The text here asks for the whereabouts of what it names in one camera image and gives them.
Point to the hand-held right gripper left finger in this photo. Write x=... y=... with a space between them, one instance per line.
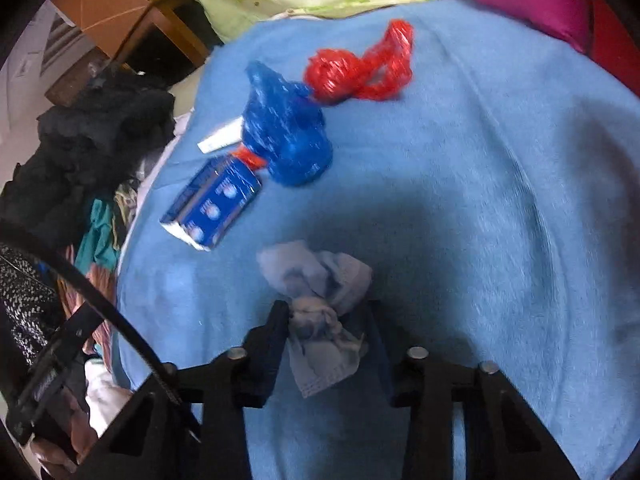
x=277 y=327

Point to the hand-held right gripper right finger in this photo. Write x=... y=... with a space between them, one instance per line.
x=385 y=380

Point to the light blue face mask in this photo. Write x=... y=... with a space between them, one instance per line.
x=320 y=320

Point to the blue printed carton box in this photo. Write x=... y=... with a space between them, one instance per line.
x=215 y=200

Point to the white printed paper slip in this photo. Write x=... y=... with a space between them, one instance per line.
x=217 y=139

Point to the blue plastic bag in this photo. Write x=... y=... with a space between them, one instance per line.
x=285 y=120

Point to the red plastic bag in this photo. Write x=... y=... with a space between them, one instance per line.
x=350 y=72

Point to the black white speckled cloth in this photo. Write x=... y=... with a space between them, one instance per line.
x=25 y=295

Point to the teal cloth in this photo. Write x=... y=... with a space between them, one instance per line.
x=97 y=235

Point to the light blue blanket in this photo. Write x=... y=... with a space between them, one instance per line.
x=475 y=210

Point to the pale pink sheet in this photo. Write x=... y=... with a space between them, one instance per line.
x=160 y=160

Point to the pile of black clothes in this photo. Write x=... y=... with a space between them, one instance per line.
x=85 y=150

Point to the beige mattress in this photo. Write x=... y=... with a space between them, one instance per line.
x=187 y=87

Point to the white louvered vent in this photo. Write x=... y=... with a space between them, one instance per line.
x=60 y=42

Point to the wooden chair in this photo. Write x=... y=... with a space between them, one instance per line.
x=120 y=5

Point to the red fabric bag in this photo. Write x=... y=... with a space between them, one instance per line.
x=615 y=45

